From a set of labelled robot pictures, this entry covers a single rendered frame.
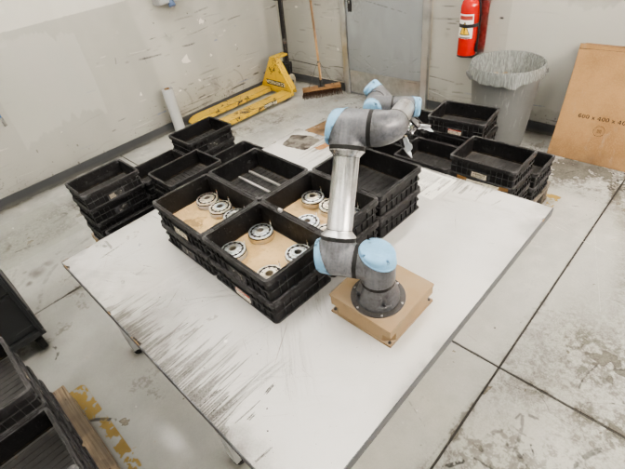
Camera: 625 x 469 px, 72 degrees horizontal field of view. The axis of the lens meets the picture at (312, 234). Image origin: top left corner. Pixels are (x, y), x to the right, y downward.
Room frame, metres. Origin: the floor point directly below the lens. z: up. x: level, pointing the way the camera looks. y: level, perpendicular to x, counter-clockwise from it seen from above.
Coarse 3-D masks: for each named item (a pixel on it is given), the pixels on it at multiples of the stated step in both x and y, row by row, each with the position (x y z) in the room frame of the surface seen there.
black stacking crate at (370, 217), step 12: (300, 180) 1.64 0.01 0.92; (312, 180) 1.67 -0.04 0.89; (324, 180) 1.61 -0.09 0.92; (288, 192) 1.59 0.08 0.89; (300, 192) 1.63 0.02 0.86; (324, 192) 1.62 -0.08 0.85; (276, 204) 1.54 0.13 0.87; (288, 204) 1.58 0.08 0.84; (360, 204) 1.45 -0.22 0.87; (372, 216) 1.37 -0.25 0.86; (360, 228) 1.33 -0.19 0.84
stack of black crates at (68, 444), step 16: (32, 416) 0.94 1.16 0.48; (48, 416) 0.93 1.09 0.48; (16, 432) 0.89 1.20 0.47; (32, 432) 0.91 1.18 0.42; (48, 432) 0.93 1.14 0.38; (64, 432) 0.91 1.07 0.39; (0, 448) 0.85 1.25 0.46; (16, 448) 0.87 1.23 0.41; (32, 448) 0.87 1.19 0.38; (48, 448) 0.86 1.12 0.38; (64, 448) 0.85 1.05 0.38; (80, 448) 0.91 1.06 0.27; (0, 464) 0.82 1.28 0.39; (16, 464) 0.82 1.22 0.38; (32, 464) 0.81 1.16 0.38; (48, 464) 0.80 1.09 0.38; (64, 464) 0.79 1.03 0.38; (80, 464) 0.73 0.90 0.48; (96, 464) 0.88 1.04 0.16
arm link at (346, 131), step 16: (336, 112) 1.26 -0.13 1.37; (352, 112) 1.24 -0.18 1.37; (368, 112) 1.23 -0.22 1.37; (336, 128) 1.22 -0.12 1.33; (352, 128) 1.20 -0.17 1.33; (368, 128) 1.18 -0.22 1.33; (336, 144) 1.20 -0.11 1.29; (352, 144) 1.18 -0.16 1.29; (368, 144) 1.19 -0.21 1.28; (336, 160) 1.19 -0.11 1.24; (352, 160) 1.17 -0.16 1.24; (336, 176) 1.16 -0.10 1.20; (352, 176) 1.15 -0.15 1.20; (336, 192) 1.13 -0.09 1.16; (352, 192) 1.13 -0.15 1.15; (336, 208) 1.10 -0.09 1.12; (352, 208) 1.11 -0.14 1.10; (336, 224) 1.07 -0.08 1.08; (320, 240) 1.08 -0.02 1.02; (336, 240) 1.03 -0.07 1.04; (352, 240) 1.04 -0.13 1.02; (320, 256) 1.02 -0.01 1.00; (336, 256) 1.01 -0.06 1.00; (320, 272) 1.02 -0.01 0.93; (336, 272) 0.99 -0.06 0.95
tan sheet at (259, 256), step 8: (240, 240) 1.38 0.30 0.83; (248, 240) 1.37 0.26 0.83; (272, 240) 1.35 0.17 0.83; (280, 240) 1.34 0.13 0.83; (288, 240) 1.33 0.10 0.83; (248, 248) 1.32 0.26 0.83; (256, 248) 1.31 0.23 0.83; (264, 248) 1.30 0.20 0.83; (272, 248) 1.30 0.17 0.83; (280, 248) 1.29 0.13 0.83; (248, 256) 1.27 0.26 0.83; (256, 256) 1.27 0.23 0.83; (264, 256) 1.26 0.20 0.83; (272, 256) 1.25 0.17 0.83; (280, 256) 1.25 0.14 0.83; (248, 264) 1.23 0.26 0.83; (256, 264) 1.22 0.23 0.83; (264, 264) 1.21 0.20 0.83; (280, 264) 1.20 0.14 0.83
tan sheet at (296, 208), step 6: (300, 198) 1.62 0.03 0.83; (294, 204) 1.58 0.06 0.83; (300, 204) 1.58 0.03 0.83; (288, 210) 1.54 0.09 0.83; (294, 210) 1.53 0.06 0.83; (300, 210) 1.53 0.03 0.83; (306, 210) 1.52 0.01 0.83; (312, 210) 1.51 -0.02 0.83; (318, 210) 1.51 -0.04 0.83; (318, 216) 1.47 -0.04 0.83; (324, 222) 1.42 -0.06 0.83
